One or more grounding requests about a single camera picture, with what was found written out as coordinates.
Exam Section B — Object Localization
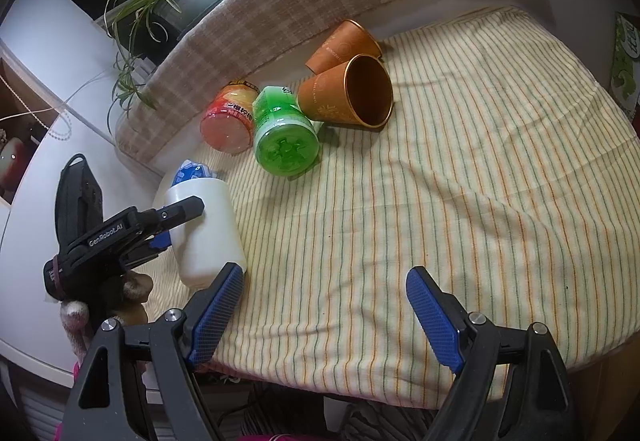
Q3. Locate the spider plant in grey pot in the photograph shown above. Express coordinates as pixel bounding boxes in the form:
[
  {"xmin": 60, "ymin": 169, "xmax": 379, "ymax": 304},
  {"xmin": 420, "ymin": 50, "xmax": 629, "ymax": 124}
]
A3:
[{"xmin": 102, "ymin": 0, "xmax": 222, "ymax": 116}]

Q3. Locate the left hand in knit glove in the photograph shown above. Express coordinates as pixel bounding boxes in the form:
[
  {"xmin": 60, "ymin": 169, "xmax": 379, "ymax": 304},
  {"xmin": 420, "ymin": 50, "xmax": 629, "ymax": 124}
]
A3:
[{"xmin": 60, "ymin": 271, "xmax": 153, "ymax": 363}]

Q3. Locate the black wrist strap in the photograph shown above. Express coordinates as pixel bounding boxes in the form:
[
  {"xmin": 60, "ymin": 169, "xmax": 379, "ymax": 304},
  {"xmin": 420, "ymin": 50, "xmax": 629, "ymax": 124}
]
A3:
[{"xmin": 54, "ymin": 152, "xmax": 106, "ymax": 252}]

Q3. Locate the green printed cup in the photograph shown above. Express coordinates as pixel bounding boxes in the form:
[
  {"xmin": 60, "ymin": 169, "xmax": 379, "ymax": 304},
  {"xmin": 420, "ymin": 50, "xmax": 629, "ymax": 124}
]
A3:
[{"xmin": 253, "ymin": 86, "xmax": 320, "ymax": 176}]

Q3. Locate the red ceramic vase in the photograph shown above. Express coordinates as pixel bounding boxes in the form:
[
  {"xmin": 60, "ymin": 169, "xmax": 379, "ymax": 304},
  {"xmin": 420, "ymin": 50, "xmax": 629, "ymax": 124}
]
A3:
[{"xmin": 0, "ymin": 138, "xmax": 29, "ymax": 192}]

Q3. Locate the white bead cord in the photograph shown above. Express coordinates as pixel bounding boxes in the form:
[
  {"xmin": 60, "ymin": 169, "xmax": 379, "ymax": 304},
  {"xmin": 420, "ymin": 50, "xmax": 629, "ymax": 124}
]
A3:
[{"xmin": 0, "ymin": 70, "xmax": 76, "ymax": 142}]

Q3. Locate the orange paper cup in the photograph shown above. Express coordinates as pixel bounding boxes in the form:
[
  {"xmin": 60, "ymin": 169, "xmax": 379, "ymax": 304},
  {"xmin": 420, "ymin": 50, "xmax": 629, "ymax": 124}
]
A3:
[
  {"xmin": 297, "ymin": 54, "xmax": 394, "ymax": 130},
  {"xmin": 306, "ymin": 19, "xmax": 383, "ymax": 75}
]

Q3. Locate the orange paper cup far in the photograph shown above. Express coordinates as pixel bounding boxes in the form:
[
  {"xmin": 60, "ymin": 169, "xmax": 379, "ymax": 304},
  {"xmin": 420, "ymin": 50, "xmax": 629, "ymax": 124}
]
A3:
[{"xmin": 306, "ymin": 19, "xmax": 383, "ymax": 75}]

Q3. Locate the white plastic cup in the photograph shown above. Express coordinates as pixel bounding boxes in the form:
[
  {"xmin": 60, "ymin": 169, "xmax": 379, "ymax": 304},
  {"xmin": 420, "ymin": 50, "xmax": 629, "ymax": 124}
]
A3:
[{"xmin": 146, "ymin": 178, "xmax": 247, "ymax": 294}]

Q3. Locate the green tissue box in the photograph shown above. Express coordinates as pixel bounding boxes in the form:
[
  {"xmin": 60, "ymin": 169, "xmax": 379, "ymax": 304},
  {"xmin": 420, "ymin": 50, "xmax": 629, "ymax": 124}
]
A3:
[{"xmin": 608, "ymin": 12, "xmax": 640, "ymax": 120}]

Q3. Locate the striped yellow table cloth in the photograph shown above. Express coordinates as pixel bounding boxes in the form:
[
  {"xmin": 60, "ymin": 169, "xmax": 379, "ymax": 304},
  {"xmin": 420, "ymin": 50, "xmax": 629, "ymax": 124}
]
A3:
[{"xmin": 189, "ymin": 8, "xmax": 639, "ymax": 409}]

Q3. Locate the orange paper cup near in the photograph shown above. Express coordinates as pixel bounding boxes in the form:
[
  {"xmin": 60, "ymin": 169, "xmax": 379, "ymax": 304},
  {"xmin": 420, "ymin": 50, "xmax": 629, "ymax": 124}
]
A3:
[{"xmin": 297, "ymin": 54, "xmax": 394, "ymax": 130}]

